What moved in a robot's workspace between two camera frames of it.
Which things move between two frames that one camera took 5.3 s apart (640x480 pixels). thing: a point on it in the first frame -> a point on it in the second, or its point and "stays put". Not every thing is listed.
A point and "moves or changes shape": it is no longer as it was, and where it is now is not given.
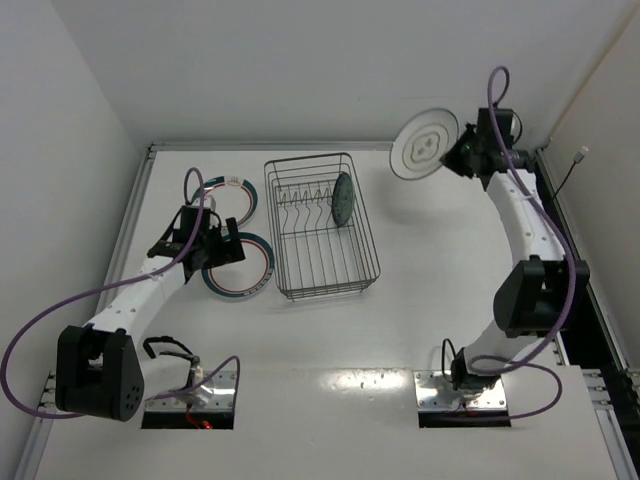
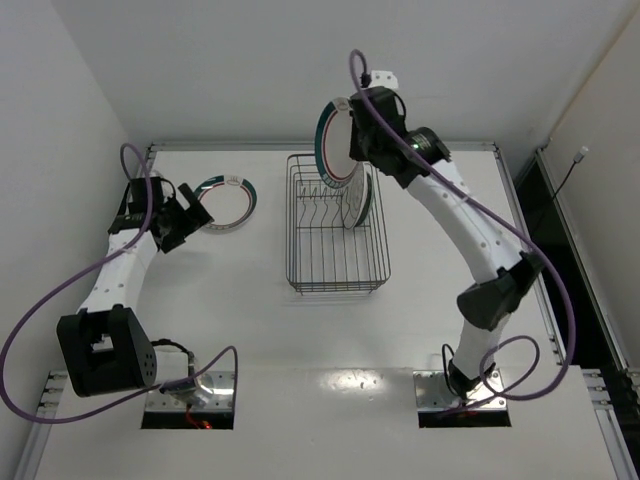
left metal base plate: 222,399 stays put
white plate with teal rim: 421,141 moves or changes shape
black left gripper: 220,247 -> 183,216
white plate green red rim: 234,197 stays put
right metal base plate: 434,392 stays put
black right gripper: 460,155 -> 364,142
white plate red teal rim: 247,277 -> 332,142
